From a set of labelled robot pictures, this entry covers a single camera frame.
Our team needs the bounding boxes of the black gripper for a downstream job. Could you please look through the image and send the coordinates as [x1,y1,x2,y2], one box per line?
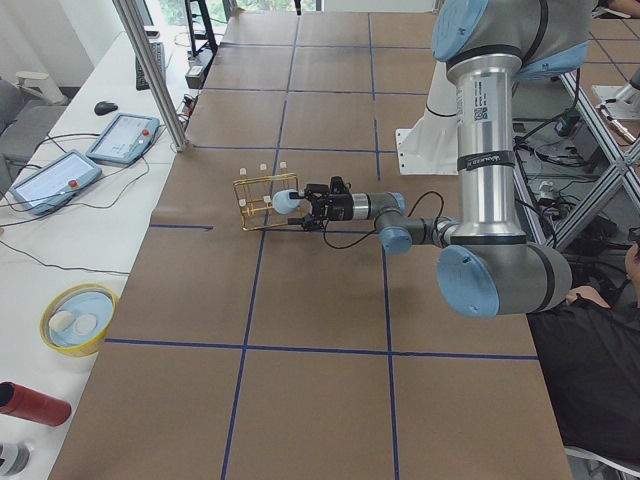
[287,183,354,231]

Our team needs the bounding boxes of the light blue plastic cup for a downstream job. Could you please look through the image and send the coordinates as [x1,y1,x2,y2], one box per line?
[272,189,301,215]

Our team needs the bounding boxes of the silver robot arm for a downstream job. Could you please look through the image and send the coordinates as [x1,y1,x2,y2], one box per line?
[273,1,593,317]

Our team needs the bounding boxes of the blue tape grid lines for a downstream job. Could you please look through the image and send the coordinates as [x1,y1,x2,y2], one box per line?
[99,13,553,479]

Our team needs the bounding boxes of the far blue teach pendant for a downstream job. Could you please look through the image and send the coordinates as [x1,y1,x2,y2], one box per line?
[86,113,160,166]

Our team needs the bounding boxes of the blue teach pendant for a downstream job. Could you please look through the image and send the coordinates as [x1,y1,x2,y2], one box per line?
[9,150,102,215]
[86,113,160,166]

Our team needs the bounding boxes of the black keyboard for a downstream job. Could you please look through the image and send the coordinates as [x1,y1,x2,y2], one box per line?
[134,41,166,92]

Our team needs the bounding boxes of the black computer mouse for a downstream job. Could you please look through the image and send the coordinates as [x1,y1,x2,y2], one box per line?
[94,101,118,116]

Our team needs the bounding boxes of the yellow rimmed blue bowl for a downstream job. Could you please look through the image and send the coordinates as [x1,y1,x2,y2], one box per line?
[39,283,119,358]

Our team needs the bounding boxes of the near blue teach pendant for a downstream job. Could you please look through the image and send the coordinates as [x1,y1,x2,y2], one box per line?
[9,150,102,215]

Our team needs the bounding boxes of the person in black shirt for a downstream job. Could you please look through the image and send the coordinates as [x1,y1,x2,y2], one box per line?
[527,244,640,466]

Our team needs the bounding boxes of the red cylinder bottle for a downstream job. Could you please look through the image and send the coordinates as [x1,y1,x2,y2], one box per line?
[1,382,72,427]

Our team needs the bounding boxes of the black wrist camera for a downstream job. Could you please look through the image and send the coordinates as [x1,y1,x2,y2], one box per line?
[329,176,350,195]

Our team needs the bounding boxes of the gold wire cup holder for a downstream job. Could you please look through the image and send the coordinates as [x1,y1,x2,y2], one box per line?
[233,161,300,232]

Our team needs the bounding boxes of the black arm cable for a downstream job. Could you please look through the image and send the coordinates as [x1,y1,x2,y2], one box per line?
[321,191,446,251]

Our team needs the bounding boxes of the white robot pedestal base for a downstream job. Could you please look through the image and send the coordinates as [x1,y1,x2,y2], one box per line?
[396,61,458,175]

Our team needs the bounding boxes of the aluminium frame post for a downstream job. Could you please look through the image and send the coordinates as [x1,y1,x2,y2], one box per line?
[112,0,188,152]

